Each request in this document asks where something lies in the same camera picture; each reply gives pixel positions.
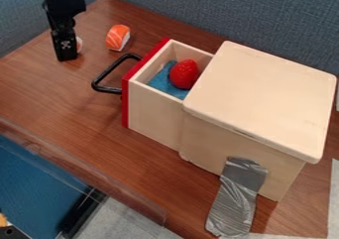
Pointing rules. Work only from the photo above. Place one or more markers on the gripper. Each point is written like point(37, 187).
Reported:
point(64, 0)

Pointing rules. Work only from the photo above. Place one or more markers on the drawer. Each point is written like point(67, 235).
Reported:
point(152, 104)

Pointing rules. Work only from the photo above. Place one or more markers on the orange salmon sushi toy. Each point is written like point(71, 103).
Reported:
point(117, 36)
point(79, 44)

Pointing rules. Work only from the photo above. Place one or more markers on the blue cloth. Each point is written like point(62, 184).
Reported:
point(161, 82)

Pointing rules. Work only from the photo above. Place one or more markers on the red toy strawberry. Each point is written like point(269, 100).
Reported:
point(183, 74)

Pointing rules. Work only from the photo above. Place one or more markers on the cabinet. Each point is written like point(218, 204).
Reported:
point(260, 97)

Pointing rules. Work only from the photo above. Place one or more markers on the grey tape strip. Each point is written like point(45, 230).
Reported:
point(236, 200)

